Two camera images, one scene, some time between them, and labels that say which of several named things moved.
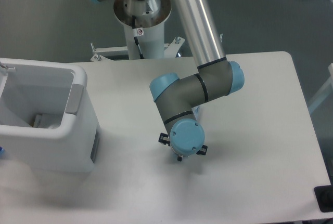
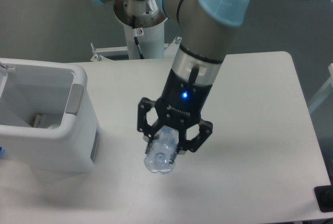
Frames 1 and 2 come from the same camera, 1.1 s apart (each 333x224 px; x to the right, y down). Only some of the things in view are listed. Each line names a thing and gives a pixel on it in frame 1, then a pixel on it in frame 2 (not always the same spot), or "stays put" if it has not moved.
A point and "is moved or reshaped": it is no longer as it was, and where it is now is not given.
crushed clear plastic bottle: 195,110 is moved or reshaped
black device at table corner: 324,196 stays put
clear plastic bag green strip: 54,126 stays put
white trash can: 28,87 stays put
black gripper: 165,139 → 182,101
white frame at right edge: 322,92 stays put
